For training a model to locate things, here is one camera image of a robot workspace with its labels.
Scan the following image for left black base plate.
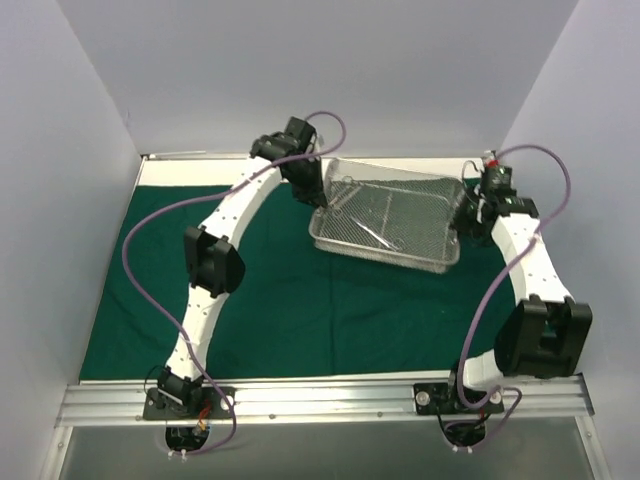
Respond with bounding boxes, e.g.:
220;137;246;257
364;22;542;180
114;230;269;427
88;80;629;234
142;385;235;422

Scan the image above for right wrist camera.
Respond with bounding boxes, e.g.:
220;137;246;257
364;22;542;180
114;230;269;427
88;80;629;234
481;163;513;195

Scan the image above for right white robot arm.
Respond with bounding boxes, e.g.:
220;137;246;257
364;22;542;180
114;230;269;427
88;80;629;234
443;195;593;413

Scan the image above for green surgical drape cloth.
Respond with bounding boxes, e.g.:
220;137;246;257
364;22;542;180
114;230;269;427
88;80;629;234
80;186;503;381

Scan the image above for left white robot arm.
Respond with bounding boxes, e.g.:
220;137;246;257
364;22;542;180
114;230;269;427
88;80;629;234
158;117;327;419

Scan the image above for wire mesh instrument tray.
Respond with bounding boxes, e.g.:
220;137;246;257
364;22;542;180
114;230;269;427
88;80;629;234
309;159;465;274

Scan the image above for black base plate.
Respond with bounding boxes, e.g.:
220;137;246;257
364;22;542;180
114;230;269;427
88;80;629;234
142;385;235;422
413;382;505;416

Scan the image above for aluminium front rail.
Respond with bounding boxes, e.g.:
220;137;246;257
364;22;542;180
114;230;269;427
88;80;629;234
56;371;595;427

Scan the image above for steel forceps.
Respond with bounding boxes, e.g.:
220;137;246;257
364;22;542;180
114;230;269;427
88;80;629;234
352;218;401;252

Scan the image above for steel surgical scissors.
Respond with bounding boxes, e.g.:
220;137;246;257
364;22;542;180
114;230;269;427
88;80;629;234
328;176;360;202

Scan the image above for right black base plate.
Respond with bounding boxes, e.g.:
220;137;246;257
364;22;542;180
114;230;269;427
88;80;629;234
413;382;505;416

